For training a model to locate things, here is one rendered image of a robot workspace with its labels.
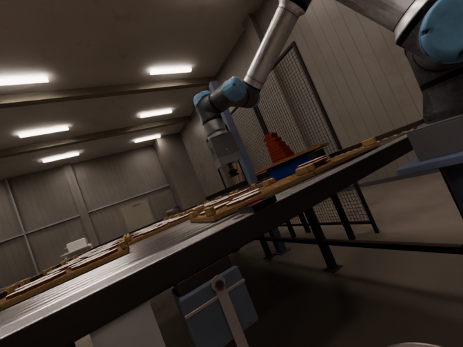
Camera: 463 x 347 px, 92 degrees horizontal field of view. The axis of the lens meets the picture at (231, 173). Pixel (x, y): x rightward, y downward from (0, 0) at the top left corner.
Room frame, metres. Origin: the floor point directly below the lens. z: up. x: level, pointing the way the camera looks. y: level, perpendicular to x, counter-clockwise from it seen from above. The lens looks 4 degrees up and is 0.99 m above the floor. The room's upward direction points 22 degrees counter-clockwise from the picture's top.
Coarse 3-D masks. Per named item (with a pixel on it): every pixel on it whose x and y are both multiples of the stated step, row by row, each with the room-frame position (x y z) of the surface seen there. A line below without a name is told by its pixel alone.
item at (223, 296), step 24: (216, 264) 0.49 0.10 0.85; (192, 288) 0.46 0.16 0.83; (216, 288) 0.46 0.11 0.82; (240, 288) 0.49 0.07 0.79; (192, 312) 0.44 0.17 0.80; (216, 312) 0.46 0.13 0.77; (240, 312) 0.48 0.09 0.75; (192, 336) 0.44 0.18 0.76; (216, 336) 0.45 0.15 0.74; (240, 336) 0.46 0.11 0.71
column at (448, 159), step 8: (416, 160) 0.62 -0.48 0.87; (424, 160) 0.58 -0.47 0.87; (432, 160) 0.55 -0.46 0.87; (440, 160) 0.53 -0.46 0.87; (448, 160) 0.52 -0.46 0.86; (456, 160) 0.50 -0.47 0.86; (400, 168) 0.60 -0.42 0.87; (408, 168) 0.58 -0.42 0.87; (416, 168) 0.57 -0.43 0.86; (424, 168) 0.56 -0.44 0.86; (432, 168) 0.54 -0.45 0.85; (448, 168) 0.58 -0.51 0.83; (456, 168) 0.55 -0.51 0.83; (448, 176) 0.59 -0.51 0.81; (456, 176) 0.56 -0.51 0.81; (456, 184) 0.57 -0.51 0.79; (456, 192) 0.59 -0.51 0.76
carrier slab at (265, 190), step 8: (296, 176) 0.90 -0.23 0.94; (304, 176) 0.80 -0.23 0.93; (272, 184) 1.06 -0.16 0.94; (280, 184) 0.83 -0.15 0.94; (288, 184) 0.76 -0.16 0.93; (264, 192) 0.76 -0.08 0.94; (272, 192) 0.74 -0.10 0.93; (232, 200) 1.04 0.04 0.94; (248, 200) 0.70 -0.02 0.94; (224, 208) 0.78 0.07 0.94; (232, 208) 0.67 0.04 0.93; (200, 216) 0.84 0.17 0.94; (208, 216) 0.70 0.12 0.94; (216, 216) 0.65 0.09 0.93; (224, 216) 0.66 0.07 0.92
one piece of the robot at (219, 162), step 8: (216, 136) 0.76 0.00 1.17; (224, 136) 0.77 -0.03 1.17; (232, 136) 0.78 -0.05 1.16; (208, 144) 0.80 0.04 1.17; (216, 144) 0.76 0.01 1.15; (224, 144) 0.77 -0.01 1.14; (232, 144) 0.78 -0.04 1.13; (216, 152) 0.75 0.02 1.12; (224, 152) 0.76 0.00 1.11; (232, 152) 0.77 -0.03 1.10; (216, 160) 0.78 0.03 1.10; (224, 160) 0.76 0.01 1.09; (232, 160) 0.77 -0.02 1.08; (216, 168) 0.81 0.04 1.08; (232, 168) 0.79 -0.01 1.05
